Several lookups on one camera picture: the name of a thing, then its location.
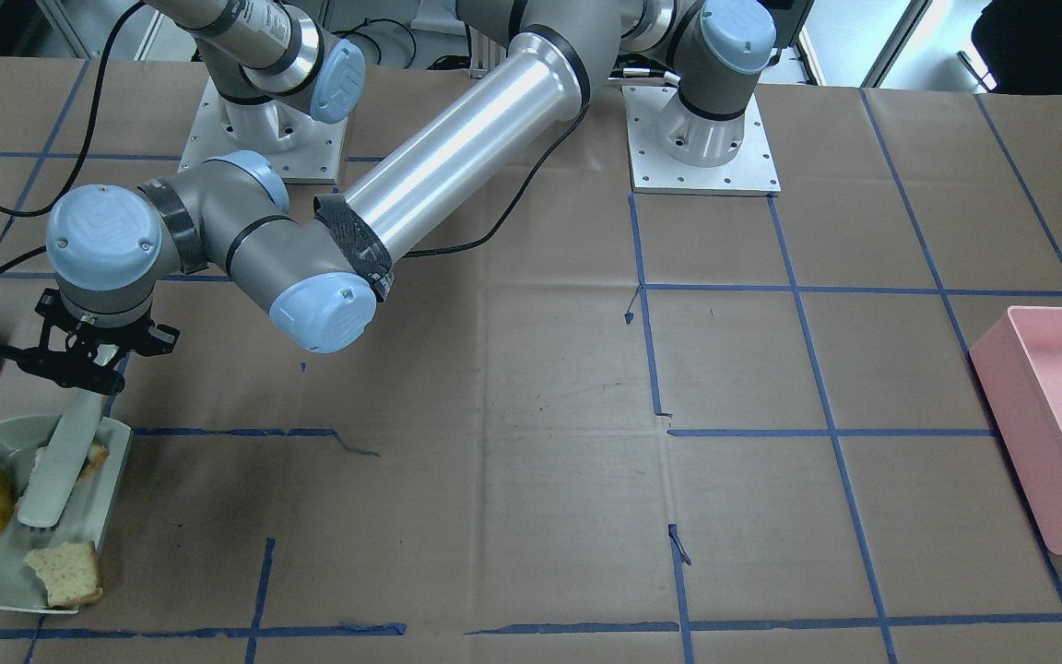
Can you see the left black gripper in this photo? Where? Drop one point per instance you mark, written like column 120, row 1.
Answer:
column 145, row 337

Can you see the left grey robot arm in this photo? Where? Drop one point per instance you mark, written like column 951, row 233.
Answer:
column 321, row 281

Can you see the white bread slice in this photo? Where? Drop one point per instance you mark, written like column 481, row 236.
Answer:
column 96, row 456

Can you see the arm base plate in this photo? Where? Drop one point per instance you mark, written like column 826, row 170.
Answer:
column 706, row 138
column 299, row 149

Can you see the brown bread piece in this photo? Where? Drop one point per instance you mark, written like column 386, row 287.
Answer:
column 70, row 574

